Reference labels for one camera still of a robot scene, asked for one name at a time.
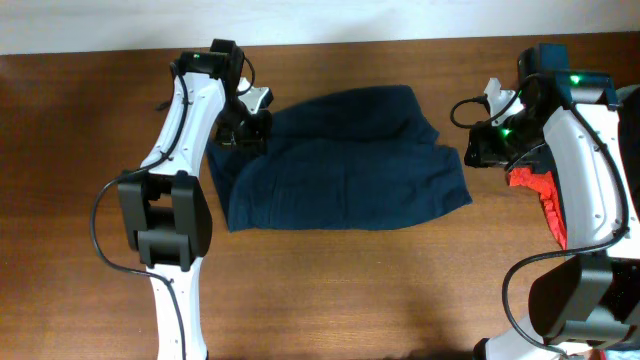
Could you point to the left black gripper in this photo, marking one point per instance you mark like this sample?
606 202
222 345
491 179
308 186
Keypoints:
257 139

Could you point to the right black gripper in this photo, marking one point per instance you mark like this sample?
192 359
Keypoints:
483 153

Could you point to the dark teal shorts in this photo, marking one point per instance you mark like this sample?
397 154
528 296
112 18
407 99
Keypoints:
363 159

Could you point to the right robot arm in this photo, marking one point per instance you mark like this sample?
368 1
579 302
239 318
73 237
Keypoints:
567 121

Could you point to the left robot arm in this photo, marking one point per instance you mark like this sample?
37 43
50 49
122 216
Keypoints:
166 216

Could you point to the red garment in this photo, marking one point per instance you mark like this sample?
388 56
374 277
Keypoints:
544 185

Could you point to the navy garment in pile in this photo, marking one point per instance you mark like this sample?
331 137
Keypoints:
629 138

